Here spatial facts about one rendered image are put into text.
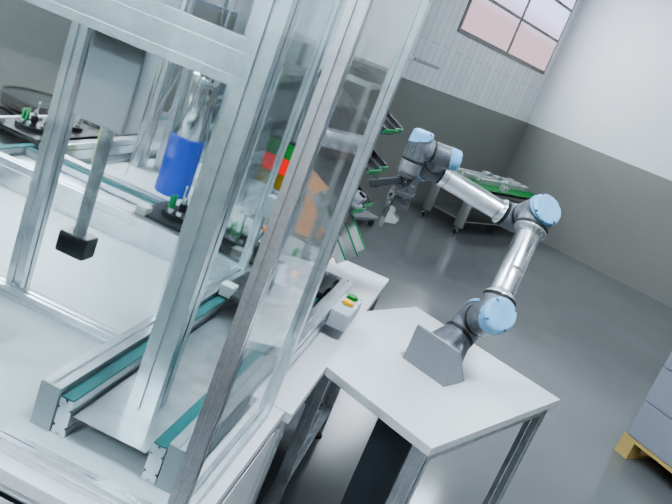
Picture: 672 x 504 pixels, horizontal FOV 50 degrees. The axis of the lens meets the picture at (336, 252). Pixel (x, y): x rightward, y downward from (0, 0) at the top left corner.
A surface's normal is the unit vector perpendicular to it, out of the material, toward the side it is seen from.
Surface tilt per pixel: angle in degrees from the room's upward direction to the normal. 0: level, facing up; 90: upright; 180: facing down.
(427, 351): 90
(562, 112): 90
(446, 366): 90
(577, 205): 90
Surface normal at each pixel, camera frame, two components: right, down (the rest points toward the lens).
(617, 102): -0.63, -0.01
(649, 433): -0.80, -0.15
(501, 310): 0.24, -0.09
